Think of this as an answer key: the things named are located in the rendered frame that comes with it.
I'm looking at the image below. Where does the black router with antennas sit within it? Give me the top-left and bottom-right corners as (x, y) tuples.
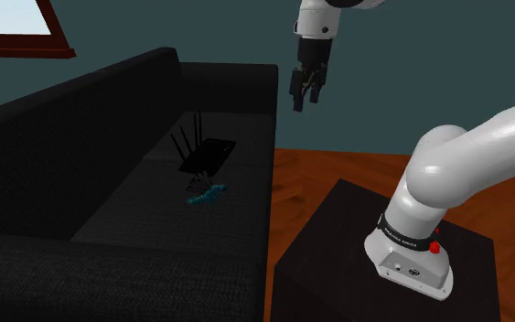
(169, 110), (238, 176)

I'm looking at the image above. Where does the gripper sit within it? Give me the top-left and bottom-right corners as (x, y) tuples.
(288, 36), (333, 113)

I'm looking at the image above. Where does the window with dark red frame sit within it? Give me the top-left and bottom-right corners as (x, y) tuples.
(0, 0), (78, 59)

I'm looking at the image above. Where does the teal handled brush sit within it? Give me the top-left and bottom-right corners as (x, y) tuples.
(186, 170), (229, 207)

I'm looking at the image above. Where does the black fabric sofa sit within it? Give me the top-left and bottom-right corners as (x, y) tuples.
(0, 46), (280, 322)

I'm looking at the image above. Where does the black robot stand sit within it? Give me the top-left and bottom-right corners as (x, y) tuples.
(268, 178), (501, 322)

